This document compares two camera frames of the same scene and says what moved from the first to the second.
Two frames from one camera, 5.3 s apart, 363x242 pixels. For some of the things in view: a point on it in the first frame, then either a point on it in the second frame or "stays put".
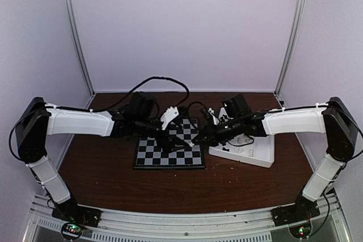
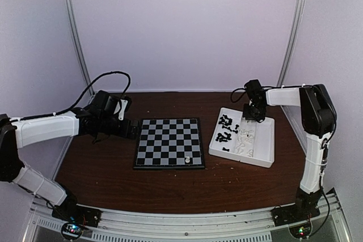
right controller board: x=301 y=231 stays put
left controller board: x=71 y=230 stays put
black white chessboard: x=150 y=156 stays put
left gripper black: x=169 y=145 → x=124 y=131
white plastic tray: x=257 y=150 stays put
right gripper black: x=211 y=138 → x=249 y=117
